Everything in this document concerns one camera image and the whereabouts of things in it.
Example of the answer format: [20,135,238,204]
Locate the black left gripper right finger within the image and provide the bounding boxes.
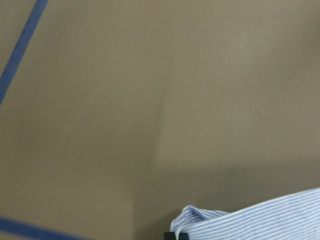
[178,232,190,240]

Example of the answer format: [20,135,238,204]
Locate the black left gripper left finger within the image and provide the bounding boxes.
[163,231,176,240]

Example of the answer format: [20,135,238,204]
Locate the light blue striped shirt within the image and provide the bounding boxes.
[169,188,320,240]

